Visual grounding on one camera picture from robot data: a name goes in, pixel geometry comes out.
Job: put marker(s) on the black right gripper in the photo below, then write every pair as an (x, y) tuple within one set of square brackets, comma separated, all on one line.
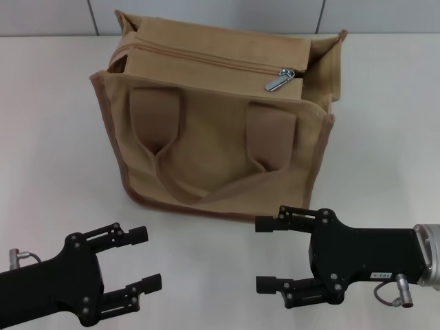
[(361, 254)]

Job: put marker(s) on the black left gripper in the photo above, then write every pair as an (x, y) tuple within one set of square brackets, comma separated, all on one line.
[(51, 285)]

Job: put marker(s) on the khaki canvas food bag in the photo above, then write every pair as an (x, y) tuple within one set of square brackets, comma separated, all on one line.
[(213, 154)]

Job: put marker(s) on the silver metal zipper pull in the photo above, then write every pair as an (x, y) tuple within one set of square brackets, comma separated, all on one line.
[(276, 82)]

